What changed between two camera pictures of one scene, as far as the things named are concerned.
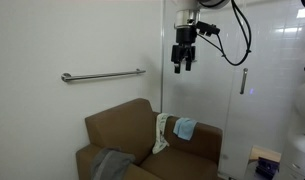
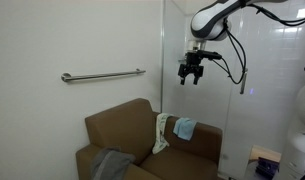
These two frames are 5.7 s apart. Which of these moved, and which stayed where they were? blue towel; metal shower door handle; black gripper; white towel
Moved: black gripper
Stayed: blue towel; metal shower door handle; white towel
